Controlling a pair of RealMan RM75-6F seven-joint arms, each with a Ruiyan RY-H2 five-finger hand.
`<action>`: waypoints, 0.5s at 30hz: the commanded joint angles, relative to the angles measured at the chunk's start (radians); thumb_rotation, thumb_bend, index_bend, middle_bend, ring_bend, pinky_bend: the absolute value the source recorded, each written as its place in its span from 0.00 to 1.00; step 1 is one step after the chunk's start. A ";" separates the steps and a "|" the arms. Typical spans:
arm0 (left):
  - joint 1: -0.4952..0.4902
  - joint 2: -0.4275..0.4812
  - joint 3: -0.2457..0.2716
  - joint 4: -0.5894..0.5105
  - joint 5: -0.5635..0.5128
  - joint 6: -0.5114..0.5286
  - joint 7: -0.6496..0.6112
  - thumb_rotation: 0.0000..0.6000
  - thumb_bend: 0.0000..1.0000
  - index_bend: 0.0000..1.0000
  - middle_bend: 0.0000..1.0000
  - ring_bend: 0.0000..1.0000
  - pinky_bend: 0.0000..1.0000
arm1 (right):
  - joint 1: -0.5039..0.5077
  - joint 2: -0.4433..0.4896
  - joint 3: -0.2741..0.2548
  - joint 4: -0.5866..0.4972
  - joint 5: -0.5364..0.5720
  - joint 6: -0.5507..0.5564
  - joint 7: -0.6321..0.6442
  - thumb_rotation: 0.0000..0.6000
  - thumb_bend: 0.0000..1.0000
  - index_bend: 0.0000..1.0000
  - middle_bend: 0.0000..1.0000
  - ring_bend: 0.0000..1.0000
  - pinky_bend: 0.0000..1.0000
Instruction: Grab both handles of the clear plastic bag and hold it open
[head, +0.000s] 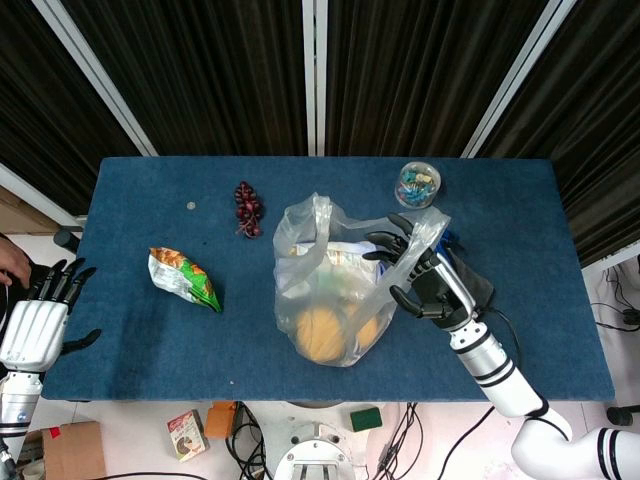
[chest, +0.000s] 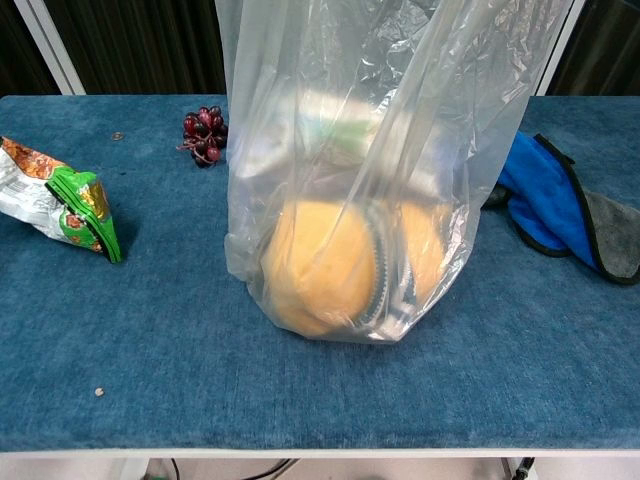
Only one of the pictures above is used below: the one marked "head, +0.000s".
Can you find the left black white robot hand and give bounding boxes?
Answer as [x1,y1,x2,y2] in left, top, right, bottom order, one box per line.
[0,257,103,374]

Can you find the clear plastic bag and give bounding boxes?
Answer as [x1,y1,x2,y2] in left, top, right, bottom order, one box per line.
[272,192,452,370]

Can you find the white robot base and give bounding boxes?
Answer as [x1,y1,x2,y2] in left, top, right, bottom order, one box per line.
[272,418,370,480]

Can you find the person's bare hand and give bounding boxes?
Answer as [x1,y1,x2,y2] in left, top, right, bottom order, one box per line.
[0,234,33,290]

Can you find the blue felt table cover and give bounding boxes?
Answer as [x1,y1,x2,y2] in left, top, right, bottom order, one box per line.
[40,155,617,404]

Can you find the brown cardboard box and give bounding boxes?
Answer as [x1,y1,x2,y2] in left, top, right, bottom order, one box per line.
[41,420,107,480]

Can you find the green orange snack packet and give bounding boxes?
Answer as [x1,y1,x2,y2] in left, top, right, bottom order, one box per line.
[147,246,224,314]

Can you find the small printed snack box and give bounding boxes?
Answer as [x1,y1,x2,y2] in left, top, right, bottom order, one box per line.
[166,409,212,464]

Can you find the dark pleated curtain panel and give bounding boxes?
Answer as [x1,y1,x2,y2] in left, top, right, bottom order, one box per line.
[62,0,307,157]
[477,0,640,269]
[325,0,552,159]
[0,0,142,217]

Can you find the orange block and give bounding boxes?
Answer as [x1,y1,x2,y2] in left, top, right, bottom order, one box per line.
[203,400,237,441]

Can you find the dark red grape bunch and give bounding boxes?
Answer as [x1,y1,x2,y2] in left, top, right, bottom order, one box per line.
[233,180,264,239]

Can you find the large round yellow bun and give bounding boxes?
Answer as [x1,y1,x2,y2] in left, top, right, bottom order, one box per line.
[295,306,347,364]

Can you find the smaller round yellow bun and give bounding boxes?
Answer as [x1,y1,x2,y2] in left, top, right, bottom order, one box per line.
[348,298,394,347]

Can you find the green block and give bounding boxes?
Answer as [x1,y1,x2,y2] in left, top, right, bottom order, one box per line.
[349,406,384,434]

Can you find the clear jar of binder clips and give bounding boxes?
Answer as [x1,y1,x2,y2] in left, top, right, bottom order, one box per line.
[394,160,444,209]

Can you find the black floor cable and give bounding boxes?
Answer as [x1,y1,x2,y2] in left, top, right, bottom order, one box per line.
[373,401,427,480]
[225,401,275,480]

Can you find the white frame post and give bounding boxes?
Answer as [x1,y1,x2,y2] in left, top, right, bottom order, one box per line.
[460,0,577,160]
[31,0,160,157]
[301,0,330,157]

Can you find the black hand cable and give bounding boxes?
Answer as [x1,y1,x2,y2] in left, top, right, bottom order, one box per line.
[474,305,522,369]

